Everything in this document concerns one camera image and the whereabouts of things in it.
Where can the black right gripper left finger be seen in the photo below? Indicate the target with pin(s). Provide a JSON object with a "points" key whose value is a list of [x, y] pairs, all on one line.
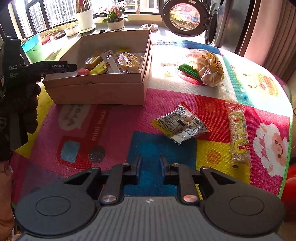
{"points": [[136, 167]]}

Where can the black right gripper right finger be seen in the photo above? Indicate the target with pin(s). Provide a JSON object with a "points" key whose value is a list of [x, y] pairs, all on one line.
{"points": [[166, 170]]}

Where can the yellow white snack packet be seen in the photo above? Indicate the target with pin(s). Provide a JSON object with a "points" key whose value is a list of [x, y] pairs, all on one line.
{"points": [[181, 124]]}

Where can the yellow snack bag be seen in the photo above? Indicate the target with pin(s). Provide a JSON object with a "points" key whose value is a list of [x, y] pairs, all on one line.
{"points": [[126, 60]]}

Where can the brown cardboard box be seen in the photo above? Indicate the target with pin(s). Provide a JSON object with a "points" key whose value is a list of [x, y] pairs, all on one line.
{"points": [[108, 88]]}

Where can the bagged bread buns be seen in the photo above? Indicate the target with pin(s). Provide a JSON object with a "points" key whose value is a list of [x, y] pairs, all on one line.
{"points": [[209, 67]]}

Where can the green plastic bucket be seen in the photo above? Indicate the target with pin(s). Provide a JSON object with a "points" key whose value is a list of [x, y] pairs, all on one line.
{"points": [[33, 48]]}

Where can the red plant pot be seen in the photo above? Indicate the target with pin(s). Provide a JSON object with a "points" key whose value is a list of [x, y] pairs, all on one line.
{"points": [[45, 38]]}

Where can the pink item in box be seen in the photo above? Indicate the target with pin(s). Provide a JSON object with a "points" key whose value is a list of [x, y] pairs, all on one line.
{"points": [[83, 71]]}

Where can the colourful cartoon play mat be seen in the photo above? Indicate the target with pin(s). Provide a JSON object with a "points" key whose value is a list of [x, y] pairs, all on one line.
{"points": [[72, 138]]}

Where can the small shallow planter bowl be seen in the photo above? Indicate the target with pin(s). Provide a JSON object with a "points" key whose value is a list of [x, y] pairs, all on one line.
{"points": [[72, 30]]}

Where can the long cereal bar packet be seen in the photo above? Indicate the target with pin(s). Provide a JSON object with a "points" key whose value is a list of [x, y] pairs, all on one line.
{"points": [[239, 142]]}

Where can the tall bamboo plant white pot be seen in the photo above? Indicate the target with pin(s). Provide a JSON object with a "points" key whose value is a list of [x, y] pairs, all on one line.
{"points": [[84, 16]]}

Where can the green snack bar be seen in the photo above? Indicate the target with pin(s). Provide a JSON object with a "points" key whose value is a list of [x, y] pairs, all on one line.
{"points": [[190, 71]]}

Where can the pink flower plant in pot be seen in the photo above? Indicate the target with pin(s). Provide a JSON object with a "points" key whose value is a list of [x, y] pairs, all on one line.
{"points": [[116, 18]]}

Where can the red object at right edge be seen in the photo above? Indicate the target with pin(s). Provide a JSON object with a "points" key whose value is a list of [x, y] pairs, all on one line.
{"points": [[289, 193]]}

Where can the pair of beige slippers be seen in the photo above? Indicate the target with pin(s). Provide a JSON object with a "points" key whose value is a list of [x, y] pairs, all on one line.
{"points": [[152, 27]]}

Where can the round washing machine door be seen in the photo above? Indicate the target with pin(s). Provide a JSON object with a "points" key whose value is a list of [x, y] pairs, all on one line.
{"points": [[185, 18]]}

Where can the grey washing machine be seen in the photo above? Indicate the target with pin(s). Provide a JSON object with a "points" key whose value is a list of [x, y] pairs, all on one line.
{"points": [[229, 21]]}

